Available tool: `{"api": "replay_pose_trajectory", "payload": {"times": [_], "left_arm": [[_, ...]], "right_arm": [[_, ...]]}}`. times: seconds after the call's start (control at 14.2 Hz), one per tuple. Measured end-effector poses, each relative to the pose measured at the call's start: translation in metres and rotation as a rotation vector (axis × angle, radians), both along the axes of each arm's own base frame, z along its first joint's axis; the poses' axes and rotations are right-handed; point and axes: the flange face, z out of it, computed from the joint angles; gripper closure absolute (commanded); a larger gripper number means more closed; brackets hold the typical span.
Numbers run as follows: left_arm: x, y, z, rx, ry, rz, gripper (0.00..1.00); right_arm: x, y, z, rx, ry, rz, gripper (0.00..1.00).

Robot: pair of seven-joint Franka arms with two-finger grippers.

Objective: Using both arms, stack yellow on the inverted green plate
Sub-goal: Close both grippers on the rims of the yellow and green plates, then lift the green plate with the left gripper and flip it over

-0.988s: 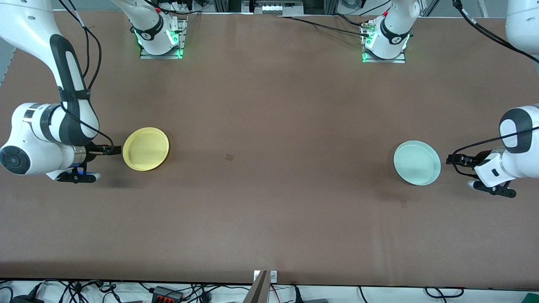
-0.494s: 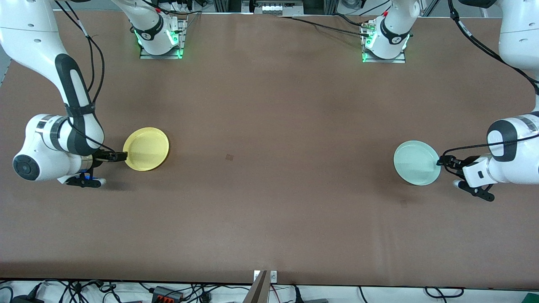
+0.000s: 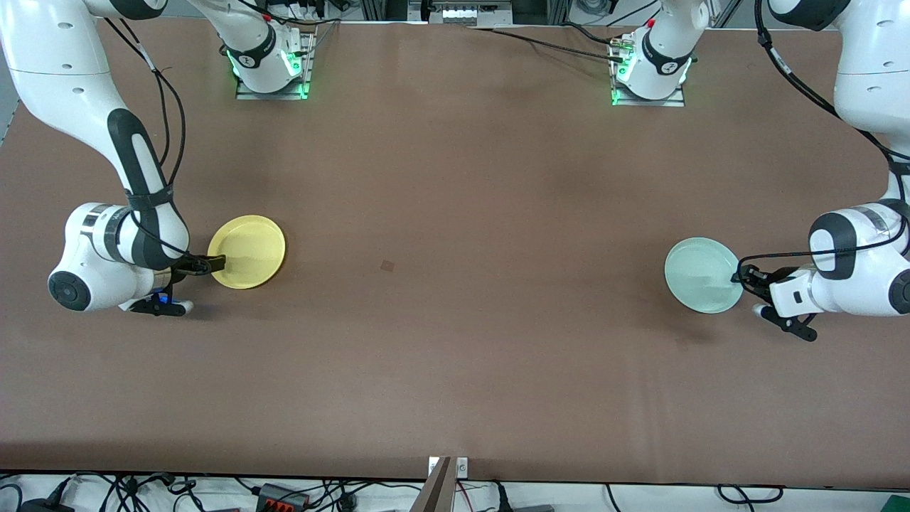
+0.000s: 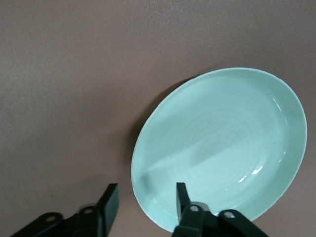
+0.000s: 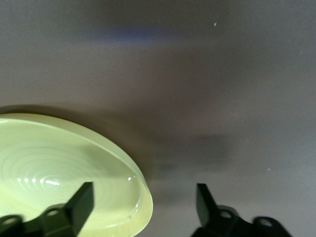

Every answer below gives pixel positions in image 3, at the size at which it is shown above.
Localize yellow round plate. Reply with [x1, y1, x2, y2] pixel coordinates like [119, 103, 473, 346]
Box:
[207, 215, 287, 290]

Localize pale green round plate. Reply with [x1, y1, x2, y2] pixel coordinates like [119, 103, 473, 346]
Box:
[664, 237, 745, 314]

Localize black orange power strip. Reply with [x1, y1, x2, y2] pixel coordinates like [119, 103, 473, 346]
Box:
[256, 483, 311, 512]

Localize brown table cover sheet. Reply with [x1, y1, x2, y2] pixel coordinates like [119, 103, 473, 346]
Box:
[0, 18, 910, 491]

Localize grey control box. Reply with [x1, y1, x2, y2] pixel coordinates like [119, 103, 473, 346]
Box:
[409, 0, 514, 28]

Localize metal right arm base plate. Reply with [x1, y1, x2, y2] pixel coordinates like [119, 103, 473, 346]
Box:
[236, 32, 311, 100]

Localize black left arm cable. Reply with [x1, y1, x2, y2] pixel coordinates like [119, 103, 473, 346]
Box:
[736, 0, 910, 285]

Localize looped black floor cable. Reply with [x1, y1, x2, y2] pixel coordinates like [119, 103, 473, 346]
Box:
[717, 484, 784, 506]

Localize black floor cable tangle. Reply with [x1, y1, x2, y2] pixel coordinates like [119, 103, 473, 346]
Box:
[0, 471, 427, 512]

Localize black base cable bundle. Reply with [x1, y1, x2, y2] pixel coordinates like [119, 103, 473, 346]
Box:
[259, 0, 343, 26]

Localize short thick black cable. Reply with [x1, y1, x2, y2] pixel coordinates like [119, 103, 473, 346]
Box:
[560, 21, 626, 47]

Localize aluminium frame post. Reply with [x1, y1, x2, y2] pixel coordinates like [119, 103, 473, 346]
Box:
[359, 0, 410, 21]
[513, 0, 569, 24]

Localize long thin black cable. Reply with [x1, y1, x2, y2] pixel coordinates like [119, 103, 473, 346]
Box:
[469, 26, 626, 65]

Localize grey camera mount pole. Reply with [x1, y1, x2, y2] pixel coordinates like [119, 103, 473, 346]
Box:
[411, 457, 456, 512]

